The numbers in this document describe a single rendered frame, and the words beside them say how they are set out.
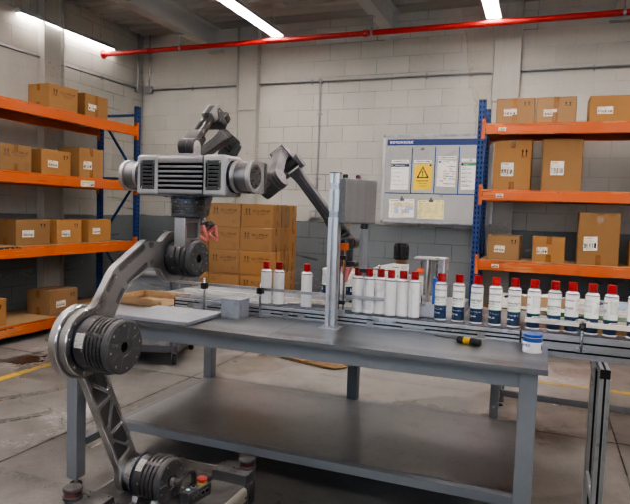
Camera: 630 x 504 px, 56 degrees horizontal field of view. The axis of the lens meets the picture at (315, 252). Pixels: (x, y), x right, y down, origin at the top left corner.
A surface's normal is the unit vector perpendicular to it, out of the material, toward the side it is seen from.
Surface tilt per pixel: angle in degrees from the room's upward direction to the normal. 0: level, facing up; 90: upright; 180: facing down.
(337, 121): 90
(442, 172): 89
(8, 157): 90
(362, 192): 90
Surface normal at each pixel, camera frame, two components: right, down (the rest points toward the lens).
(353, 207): 0.56, 0.07
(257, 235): -0.28, 0.04
